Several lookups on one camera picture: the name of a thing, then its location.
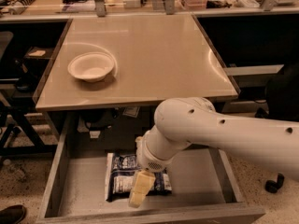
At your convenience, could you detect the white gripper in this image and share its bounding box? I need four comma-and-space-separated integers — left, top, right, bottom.
129, 132, 172, 208

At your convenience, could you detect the blue chip bag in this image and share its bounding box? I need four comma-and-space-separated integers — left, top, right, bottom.
105, 153, 172, 203

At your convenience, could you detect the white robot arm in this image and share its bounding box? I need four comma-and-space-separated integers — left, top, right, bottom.
136, 97, 299, 181

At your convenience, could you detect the grey open drawer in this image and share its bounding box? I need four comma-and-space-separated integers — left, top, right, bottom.
36, 112, 264, 224

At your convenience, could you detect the grey counter cabinet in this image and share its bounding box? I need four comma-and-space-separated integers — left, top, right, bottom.
33, 13, 241, 142

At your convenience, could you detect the white paper bowl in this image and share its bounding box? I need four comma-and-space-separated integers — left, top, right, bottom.
67, 52, 115, 83

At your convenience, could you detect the black shoe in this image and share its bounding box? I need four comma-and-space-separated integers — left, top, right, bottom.
0, 204, 26, 224

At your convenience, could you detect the black office chair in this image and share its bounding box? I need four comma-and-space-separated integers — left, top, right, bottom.
254, 63, 299, 194

